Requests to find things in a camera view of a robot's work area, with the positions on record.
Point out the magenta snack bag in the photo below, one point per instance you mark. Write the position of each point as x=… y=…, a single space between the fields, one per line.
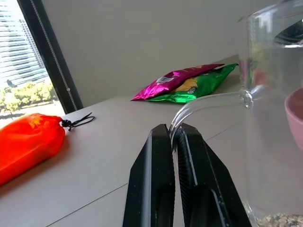
x=175 y=81

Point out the green snack bag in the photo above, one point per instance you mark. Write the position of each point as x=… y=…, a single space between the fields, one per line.
x=201 y=87

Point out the pink bowl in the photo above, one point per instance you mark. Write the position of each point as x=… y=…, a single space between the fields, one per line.
x=296 y=118

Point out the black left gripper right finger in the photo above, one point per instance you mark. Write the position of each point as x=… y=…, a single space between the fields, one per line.
x=203 y=179

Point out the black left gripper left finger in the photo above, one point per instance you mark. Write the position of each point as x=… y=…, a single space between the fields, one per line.
x=146 y=179

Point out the oatmeal flakes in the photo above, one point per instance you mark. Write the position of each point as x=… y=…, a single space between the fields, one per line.
x=279 y=218

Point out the clear glass pitcher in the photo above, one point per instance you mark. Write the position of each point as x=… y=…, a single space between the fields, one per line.
x=267 y=146

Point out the black window frame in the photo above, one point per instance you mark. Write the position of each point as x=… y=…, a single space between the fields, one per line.
x=49 y=59

